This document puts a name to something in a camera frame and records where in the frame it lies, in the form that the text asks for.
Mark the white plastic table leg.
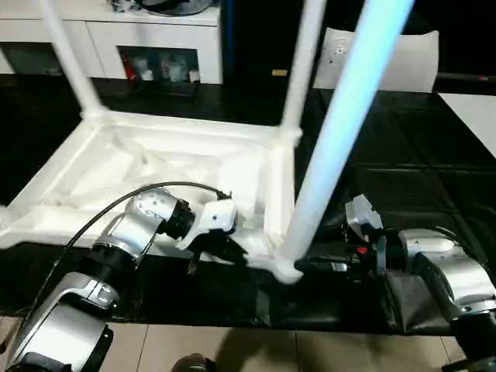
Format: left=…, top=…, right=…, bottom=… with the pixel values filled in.
left=36, top=0, right=109, bottom=119
left=279, top=0, right=329, bottom=137
left=284, top=0, right=416, bottom=268

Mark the dark grey helmet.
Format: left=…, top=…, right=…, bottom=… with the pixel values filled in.
left=141, top=0, right=219, bottom=16

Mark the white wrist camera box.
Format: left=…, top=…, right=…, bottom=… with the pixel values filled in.
left=344, top=195, right=388, bottom=274
left=174, top=199, right=239, bottom=251

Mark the black mat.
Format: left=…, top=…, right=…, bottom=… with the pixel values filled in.
left=0, top=71, right=496, bottom=336

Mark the black bar with red light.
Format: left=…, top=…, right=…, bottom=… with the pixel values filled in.
left=436, top=72, right=496, bottom=84

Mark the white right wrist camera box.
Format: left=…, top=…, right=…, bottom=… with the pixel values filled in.
left=344, top=195, right=388, bottom=274

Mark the white flat board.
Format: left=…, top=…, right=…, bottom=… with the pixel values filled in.
left=438, top=92, right=496, bottom=155

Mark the white cabinet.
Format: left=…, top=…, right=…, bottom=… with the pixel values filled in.
left=0, top=0, right=225, bottom=85

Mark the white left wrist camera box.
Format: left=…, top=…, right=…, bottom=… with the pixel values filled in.
left=174, top=199, right=239, bottom=251

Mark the dark rounded robot base part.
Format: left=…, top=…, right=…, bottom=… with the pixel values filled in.
left=172, top=352, right=217, bottom=372

